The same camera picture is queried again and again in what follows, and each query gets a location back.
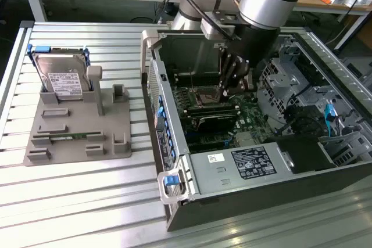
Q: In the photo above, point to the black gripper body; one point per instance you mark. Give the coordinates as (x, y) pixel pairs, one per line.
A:
(255, 44)

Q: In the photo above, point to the green graphics card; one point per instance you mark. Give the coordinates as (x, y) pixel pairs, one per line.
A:
(215, 124)

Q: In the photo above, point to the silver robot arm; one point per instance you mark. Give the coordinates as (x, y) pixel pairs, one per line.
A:
(267, 1)

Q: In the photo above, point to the black RAM slot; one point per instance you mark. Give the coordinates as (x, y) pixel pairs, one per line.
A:
(197, 84)
(209, 114)
(209, 108)
(197, 77)

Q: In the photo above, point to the CPU socket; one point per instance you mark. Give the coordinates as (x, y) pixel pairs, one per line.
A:
(206, 98)

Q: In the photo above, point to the thin metal locking lever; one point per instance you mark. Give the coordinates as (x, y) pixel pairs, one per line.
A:
(192, 79)

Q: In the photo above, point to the green motherboard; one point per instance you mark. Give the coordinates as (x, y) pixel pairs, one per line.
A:
(247, 120)

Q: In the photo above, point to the silver finned chipset heatsink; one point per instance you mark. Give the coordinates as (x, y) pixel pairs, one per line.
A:
(247, 140)

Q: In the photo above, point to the cluttered wooden desk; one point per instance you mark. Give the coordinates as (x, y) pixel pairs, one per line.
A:
(314, 2)

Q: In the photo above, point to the blue slot latch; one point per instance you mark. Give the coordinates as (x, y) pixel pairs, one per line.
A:
(166, 125)
(171, 145)
(173, 153)
(168, 136)

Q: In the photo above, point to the grey power supply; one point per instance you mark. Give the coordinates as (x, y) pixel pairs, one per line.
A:
(232, 172)

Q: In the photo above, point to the black plastic shroud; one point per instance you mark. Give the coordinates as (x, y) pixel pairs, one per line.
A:
(305, 155)

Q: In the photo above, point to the blue case latch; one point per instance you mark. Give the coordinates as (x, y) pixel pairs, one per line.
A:
(171, 180)

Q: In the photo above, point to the grey open PC case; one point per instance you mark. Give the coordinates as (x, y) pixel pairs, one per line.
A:
(290, 195)

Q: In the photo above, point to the grey parts rack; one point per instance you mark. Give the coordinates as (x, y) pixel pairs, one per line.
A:
(75, 120)

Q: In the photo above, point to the silver hard disk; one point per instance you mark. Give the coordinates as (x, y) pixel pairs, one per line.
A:
(62, 76)

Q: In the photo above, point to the green RAM stick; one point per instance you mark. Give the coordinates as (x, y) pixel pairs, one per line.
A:
(69, 136)

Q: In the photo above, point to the blue disk carrier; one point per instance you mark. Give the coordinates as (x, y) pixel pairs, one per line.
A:
(40, 48)

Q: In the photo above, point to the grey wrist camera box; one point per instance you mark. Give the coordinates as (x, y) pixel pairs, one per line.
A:
(215, 25)

